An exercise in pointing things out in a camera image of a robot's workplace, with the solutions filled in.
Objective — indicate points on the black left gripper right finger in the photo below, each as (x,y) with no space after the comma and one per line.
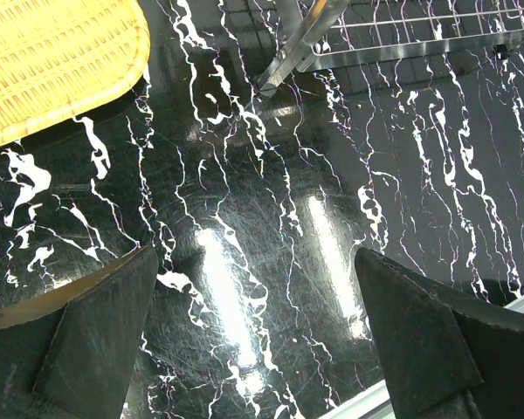
(445,340)

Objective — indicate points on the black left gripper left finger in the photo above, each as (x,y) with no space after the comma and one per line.
(70,352)

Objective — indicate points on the tan plates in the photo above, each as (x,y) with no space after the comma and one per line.
(59,59)

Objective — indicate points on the stainless steel dish rack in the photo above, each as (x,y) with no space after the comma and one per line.
(320,35)

